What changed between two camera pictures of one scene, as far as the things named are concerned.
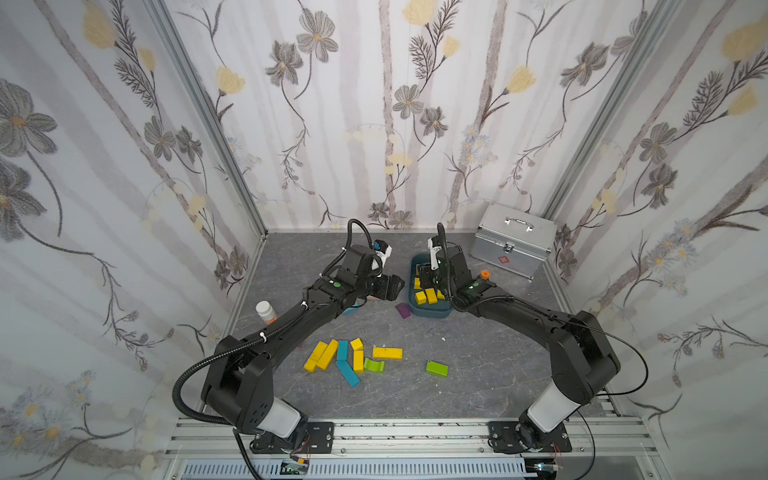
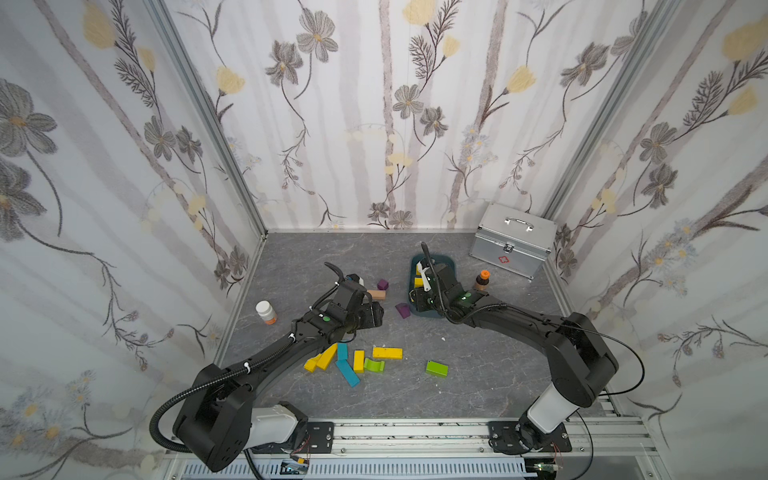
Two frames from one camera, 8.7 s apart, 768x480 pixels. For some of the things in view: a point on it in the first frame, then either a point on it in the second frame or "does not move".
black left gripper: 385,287 → 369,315
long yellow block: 387,353 does not move
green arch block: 374,366 does not move
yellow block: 310,364 does not move
